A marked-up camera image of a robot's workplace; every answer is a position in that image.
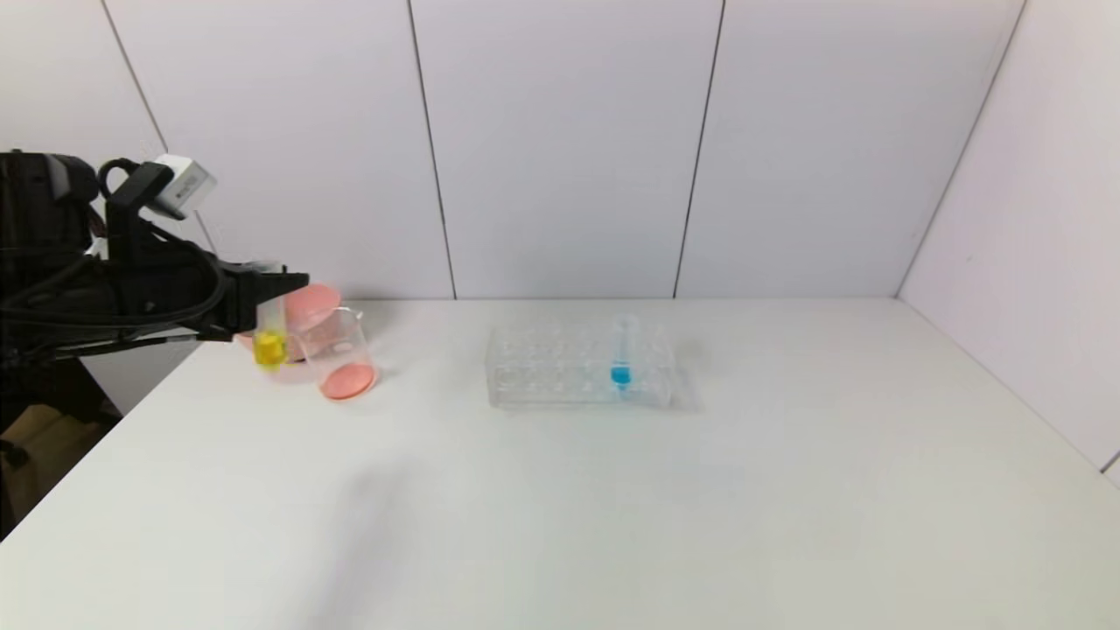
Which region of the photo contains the black camera cable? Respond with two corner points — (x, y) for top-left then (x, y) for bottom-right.
(0, 157), (225, 360)

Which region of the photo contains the test tube with yellow pigment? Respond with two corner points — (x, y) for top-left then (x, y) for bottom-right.
(250, 261), (291, 373)

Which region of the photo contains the test tube with blue pigment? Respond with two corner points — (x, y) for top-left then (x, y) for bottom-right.
(610, 313), (640, 390)

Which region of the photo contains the clear glass beaker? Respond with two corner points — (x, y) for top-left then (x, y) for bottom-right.
(297, 306), (379, 402)

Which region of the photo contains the clear acrylic test tube rack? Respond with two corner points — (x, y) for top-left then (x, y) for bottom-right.
(486, 322), (679, 409)

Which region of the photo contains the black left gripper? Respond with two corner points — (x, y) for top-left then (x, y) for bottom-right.
(133, 258), (310, 342)

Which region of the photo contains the brown cardboard box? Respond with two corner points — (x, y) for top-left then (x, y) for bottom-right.
(4, 402), (119, 517)

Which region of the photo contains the pink plastic bowl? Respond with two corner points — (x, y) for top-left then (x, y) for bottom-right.
(234, 284), (344, 363)

